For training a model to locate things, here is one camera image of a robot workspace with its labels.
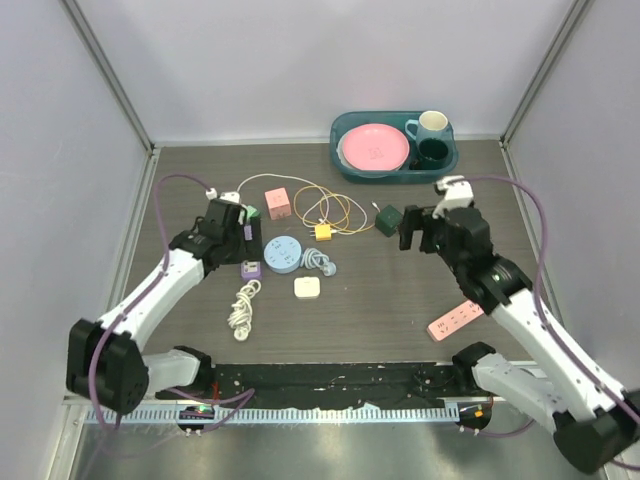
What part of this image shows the dark green cube socket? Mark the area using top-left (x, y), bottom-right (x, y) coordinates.
top-left (375, 205), bottom-right (403, 238)

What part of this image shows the dark green mug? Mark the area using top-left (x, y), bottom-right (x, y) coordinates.
top-left (417, 138), bottom-right (449, 170)

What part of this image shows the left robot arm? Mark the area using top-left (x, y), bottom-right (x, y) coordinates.
top-left (66, 192), bottom-right (262, 415)

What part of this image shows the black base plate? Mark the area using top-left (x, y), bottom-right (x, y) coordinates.
top-left (154, 360), bottom-right (511, 409)

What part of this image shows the pink plate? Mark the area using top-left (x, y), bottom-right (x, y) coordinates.
top-left (338, 123), bottom-right (410, 172)

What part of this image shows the white square charger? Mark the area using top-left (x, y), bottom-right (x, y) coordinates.
top-left (293, 276), bottom-right (321, 300)

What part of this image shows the purple cable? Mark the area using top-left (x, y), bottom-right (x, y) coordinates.
top-left (84, 172), bottom-right (256, 459)
top-left (462, 174), bottom-right (640, 471)

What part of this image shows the round blue power strip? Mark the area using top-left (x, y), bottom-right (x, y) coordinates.
top-left (263, 235), bottom-right (303, 274)

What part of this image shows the yellow charger plug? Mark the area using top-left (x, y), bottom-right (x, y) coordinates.
top-left (310, 224), bottom-right (336, 242)

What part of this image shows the teal plastic bin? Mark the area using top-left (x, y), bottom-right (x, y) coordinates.
top-left (330, 110), bottom-right (459, 184)

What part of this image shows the yellow cable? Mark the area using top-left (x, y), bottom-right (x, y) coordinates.
top-left (292, 185), bottom-right (381, 236)

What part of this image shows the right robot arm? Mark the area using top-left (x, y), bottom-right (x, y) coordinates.
top-left (399, 205), bottom-right (639, 474)

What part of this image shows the purple power strip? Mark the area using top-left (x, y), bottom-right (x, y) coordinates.
top-left (241, 236), bottom-right (263, 280)

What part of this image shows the blue coiled cord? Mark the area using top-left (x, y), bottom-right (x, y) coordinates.
top-left (299, 247), bottom-right (338, 278)

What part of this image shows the slotted cable duct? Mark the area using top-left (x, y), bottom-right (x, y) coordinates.
top-left (84, 404), bottom-right (461, 425)

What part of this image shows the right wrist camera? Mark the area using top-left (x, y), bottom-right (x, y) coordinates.
top-left (432, 175), bottom-right (474, 219)

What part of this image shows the light blue mug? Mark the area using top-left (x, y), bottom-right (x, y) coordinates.
top-left (404, 110), bottom-right (449, 144)

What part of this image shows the white charger cable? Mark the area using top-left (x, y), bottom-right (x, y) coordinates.
top-left (235, 172), bottom-right (369, 234)

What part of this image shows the green charger plug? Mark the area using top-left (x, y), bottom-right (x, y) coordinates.
top-left (243, 205), bottom-right (261, 218)

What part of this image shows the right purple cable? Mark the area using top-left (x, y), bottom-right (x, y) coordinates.
top-left (462, 174), bottom-right (640, 471)

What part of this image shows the pink power strip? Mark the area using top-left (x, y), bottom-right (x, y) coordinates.
top-left (426, 300), bottom-right (484, 342)

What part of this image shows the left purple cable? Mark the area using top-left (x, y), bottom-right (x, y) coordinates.
top-left (84, 172), bottom-right (256, 459)

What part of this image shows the pink cube socket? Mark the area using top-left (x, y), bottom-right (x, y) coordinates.
top-left (264, 187), bottom-right (291, 220)

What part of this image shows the white cord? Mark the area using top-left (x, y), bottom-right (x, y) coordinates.
top-left (227, 278), bottom-right (263, 343)

